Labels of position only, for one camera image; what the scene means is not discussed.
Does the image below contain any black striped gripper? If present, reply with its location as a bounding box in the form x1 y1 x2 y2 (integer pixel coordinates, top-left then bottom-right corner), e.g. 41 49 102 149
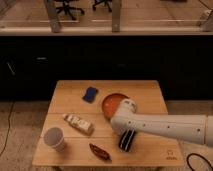
118 130 136 152

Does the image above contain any blue eraser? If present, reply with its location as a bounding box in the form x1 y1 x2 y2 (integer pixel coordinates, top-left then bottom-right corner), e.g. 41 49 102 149
82 87 98 103

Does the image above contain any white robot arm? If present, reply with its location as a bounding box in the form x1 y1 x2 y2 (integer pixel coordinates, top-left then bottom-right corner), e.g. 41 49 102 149
110 99 213 148

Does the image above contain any orange bowl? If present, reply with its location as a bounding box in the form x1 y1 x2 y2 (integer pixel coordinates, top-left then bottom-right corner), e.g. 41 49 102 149
101 93 127 120

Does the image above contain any white bottle with label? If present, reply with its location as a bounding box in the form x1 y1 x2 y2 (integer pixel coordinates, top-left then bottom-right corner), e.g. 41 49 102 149
63 114 94 135

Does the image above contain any white paper cup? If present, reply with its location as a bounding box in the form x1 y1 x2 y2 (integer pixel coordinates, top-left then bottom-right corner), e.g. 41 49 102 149
44 127 66 151

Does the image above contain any black office chair base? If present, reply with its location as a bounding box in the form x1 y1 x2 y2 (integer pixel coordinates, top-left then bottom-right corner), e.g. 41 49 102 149
54 0 85 20

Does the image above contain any black cable on floor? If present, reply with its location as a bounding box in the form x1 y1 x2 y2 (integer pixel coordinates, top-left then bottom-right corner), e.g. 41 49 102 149
186 152 213 171

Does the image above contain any thin cable left floor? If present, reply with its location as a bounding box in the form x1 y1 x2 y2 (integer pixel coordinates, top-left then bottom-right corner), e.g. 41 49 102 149
0 99 16 158

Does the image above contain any grey metal post centre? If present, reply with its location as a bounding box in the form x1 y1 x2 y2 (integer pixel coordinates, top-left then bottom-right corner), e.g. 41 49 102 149
112 0 121 32

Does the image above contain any grey metal post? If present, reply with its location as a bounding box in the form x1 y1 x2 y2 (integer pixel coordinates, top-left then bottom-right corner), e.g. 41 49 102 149
112 0 121 32
44 0 61 33

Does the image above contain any grey metal post left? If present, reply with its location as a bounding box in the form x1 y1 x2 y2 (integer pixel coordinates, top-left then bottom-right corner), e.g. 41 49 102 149
44 0 61 33

